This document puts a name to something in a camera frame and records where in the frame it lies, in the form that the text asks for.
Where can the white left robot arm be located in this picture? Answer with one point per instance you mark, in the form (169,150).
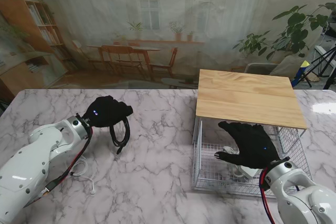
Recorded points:
(31,163)

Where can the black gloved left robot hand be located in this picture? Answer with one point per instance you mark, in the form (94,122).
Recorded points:
(105,111)

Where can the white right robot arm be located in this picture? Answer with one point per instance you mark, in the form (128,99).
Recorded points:
(296,195)

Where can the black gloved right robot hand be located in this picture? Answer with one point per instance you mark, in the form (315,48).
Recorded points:
(252,145)

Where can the printed room scene backdrop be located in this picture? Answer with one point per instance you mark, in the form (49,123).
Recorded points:
(78,11)

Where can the black tripod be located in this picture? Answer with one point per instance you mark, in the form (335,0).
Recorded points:
(329,78)

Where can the yellow and blue object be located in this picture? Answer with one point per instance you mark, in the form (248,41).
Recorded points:
(304,64)

